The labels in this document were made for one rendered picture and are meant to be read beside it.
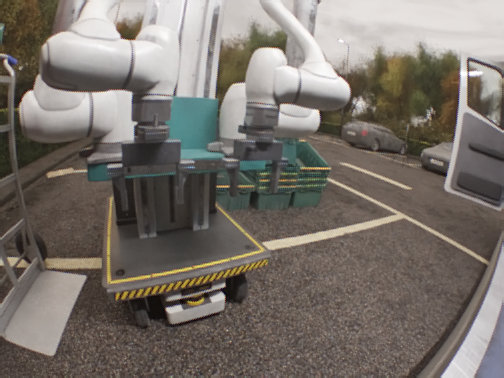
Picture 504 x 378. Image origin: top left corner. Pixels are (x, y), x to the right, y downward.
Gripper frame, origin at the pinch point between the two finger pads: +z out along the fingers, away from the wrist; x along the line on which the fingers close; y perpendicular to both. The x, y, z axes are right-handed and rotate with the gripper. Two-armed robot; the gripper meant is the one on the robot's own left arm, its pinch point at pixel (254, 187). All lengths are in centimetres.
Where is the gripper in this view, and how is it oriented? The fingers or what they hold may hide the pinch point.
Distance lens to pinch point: 63.5
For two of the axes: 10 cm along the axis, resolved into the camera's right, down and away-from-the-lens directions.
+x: 8.5, -0.9, 5.2
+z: -0.9, 9.4, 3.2
